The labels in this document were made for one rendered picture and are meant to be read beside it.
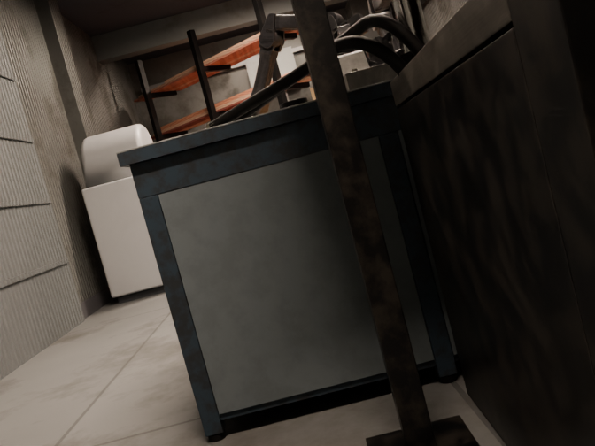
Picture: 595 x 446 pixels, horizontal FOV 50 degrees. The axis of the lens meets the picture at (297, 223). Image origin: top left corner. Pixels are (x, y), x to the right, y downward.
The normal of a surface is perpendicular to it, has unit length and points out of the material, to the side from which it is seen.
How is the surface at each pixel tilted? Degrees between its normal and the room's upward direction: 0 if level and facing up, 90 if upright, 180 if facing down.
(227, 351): 90
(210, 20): 90
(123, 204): 90
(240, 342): 90
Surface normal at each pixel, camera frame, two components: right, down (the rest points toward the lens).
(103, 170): -0.07, -0.09
